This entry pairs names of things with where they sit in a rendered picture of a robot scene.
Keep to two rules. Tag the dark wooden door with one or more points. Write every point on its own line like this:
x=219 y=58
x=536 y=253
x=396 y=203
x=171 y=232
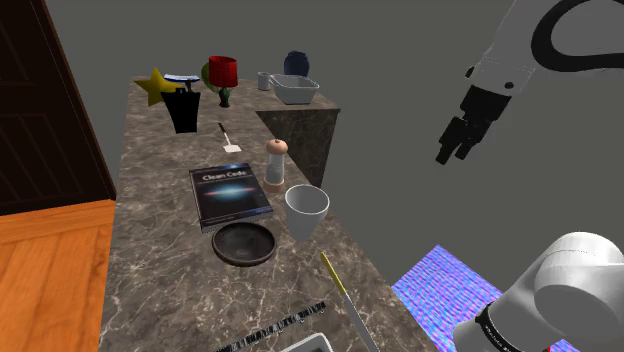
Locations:
x=44 y=107

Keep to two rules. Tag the white cup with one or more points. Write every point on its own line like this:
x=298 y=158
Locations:
x=304 y=214

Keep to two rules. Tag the small grey cup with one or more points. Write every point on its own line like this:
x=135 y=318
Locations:
x=263 y=81

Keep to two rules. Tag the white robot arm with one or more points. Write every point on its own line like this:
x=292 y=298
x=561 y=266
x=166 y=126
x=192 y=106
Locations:
x=568 y=285

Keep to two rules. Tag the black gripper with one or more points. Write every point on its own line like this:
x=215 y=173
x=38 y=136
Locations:
x=485 y=103

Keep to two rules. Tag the red lamp with green base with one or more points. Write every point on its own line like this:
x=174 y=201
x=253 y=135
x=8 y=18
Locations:
x=223 y=72

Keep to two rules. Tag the pepper mill with wooden top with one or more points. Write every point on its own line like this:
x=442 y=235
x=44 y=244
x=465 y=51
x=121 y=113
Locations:
x=276 y=166

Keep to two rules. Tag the grey rectangular tub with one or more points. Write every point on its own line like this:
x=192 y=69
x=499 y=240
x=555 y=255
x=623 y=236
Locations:
x=294 y=89

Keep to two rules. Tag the blue and white plate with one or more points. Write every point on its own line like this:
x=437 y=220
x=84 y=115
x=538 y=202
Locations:
x=181 y=77

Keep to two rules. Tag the dark blue book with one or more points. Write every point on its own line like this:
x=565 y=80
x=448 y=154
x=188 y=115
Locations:
x=229 y=195

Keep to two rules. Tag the yellow star figure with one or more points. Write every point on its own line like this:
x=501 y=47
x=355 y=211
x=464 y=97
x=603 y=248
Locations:
x=156 y=88

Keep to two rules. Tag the dark round bowl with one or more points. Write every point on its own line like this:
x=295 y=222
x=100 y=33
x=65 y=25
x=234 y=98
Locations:
x=244 y=244

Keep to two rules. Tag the green round object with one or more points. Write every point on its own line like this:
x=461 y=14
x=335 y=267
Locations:
x=206 y=77

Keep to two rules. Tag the blue patterned robot stand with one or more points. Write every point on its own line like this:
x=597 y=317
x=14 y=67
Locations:
x=441 y=288

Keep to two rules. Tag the white rectangular container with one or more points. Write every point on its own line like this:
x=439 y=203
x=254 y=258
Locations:
x=307 y=345

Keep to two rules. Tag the dark blue vase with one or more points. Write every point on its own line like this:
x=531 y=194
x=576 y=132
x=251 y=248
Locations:
x=296 y=63

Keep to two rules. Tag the black tapered vase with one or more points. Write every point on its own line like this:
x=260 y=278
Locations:
x=183 y=111

